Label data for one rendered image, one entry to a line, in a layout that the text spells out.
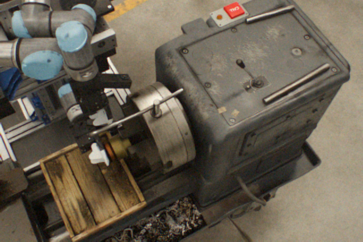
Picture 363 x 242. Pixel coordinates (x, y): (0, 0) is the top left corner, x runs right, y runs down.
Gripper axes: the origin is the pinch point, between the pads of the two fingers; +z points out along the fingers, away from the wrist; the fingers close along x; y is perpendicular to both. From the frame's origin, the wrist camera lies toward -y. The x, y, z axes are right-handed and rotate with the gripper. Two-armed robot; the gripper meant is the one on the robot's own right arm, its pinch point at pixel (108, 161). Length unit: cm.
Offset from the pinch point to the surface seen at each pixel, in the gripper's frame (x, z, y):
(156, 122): 15.3, 1.2, -18.9
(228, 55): 18, -9, -53
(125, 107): 11.8, -10.4, -12.6
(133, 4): -108, -155, -74
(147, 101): 15.5, -7.0, -19.7
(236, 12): 19, -25, -66
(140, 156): 3.4, 4.7, -10.4
